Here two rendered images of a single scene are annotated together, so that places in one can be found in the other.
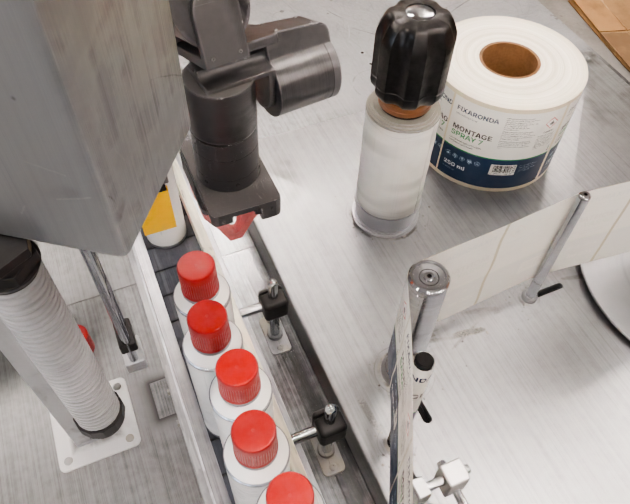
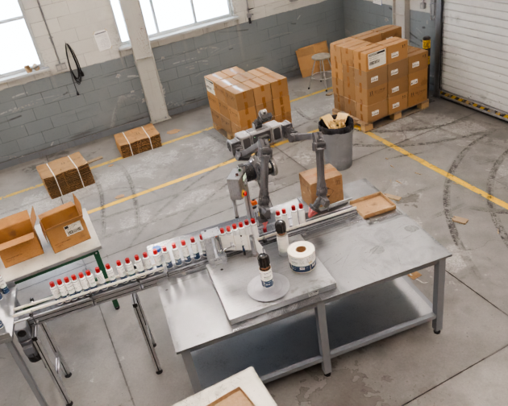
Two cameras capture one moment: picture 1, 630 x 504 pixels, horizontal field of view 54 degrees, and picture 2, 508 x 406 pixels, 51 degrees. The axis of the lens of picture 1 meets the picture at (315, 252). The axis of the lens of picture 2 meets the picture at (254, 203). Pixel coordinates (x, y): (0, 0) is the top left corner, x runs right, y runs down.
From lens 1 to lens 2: 4.00 m
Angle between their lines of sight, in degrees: 72
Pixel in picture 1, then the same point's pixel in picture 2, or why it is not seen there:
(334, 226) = not seen: hidden behind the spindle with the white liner
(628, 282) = not seen: hidden behind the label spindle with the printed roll
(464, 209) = (285, 261)
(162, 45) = (238, 193)
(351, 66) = (335, 252)
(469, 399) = (250, 261)
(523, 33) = (309, 250)
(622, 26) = not seen: outside the picture
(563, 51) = (303, 255)
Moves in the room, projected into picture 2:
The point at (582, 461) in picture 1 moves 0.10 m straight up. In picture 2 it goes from (239, 271) to (238, 260)
